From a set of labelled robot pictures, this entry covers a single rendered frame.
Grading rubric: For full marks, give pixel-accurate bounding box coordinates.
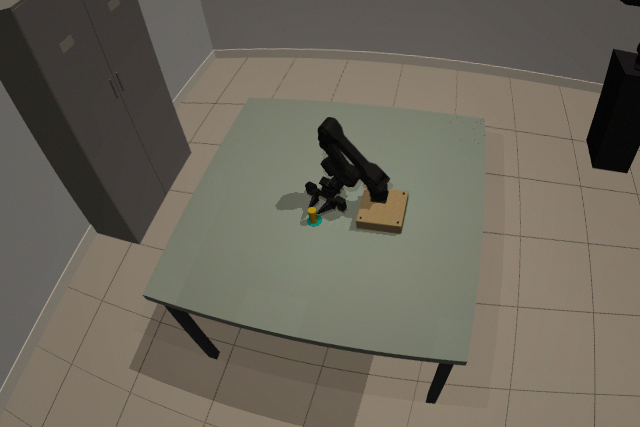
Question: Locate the yellow cylinder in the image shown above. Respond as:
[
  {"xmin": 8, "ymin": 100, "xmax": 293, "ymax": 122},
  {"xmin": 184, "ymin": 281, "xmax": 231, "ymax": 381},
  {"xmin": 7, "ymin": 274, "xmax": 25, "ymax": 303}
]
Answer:
[{"xmin": 308, "ymin": 207, "xmax": 318, "ymax": 224}]

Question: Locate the cyan circle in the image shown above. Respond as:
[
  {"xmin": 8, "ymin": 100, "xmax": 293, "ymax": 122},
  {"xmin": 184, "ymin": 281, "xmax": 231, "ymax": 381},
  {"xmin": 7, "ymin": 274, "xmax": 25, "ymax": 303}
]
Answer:
[{"xmin": 307, "ymin": 215, "xmax": 322, "ymax": 227}]

